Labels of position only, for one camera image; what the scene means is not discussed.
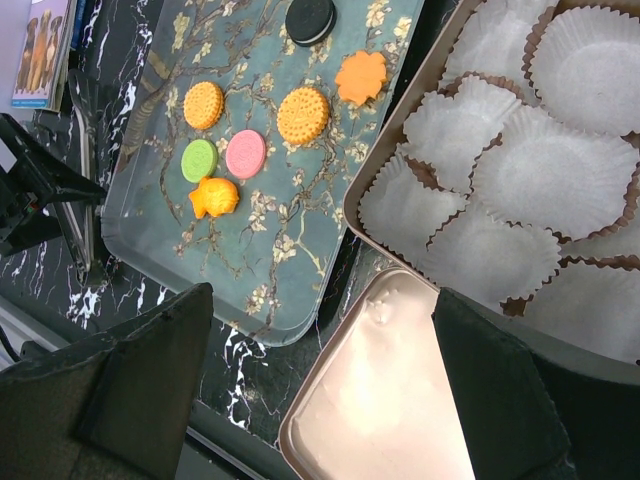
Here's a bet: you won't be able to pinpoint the orange flower shaped cookie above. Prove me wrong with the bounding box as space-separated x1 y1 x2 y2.
335 50 387 106

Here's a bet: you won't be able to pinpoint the large orange round biscuit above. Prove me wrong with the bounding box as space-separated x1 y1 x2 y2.
277 87 329 145

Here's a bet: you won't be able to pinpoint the small orange round biscuit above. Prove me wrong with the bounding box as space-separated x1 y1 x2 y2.
183 81 224 130

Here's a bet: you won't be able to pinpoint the dog picture book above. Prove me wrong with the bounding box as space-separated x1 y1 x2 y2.
11 0 77 112

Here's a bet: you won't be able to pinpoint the green round cookie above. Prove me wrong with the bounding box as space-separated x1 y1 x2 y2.
181 139 218 183

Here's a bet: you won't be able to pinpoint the floral blossom serving tray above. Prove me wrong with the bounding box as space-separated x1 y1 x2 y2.
102 1 423 347

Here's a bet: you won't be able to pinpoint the metal tongs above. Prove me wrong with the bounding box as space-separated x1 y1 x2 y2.
68 69 99 274

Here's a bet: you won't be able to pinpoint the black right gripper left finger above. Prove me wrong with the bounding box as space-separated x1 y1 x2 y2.
1 283 213 479

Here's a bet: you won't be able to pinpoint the orange fish shaped cookie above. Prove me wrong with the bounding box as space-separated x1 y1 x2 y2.
188 177 240 219

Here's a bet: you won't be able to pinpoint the pink round cookie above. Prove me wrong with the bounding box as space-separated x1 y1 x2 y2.
225 129 266 180

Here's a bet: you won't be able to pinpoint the white paper cupcake liner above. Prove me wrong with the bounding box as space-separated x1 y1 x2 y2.
471 106 639 240
417 203 560 313
438 0 557 105
530 6 639 136
358 155 468 266
397 75 523 194

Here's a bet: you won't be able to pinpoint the rose gold cookie tin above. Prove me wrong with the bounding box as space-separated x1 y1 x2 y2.
344 1 639 364

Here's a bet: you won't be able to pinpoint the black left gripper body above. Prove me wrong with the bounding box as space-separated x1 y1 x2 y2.
1 113 106 256

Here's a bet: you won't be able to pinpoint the black sandwich cookie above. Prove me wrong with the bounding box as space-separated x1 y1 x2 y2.
285 0 337 47

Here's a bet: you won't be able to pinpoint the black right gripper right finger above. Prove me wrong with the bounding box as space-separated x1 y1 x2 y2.
432 289 639 479

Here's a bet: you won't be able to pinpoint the rose gold tin lid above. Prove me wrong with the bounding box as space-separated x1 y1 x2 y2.
279 269 474 479

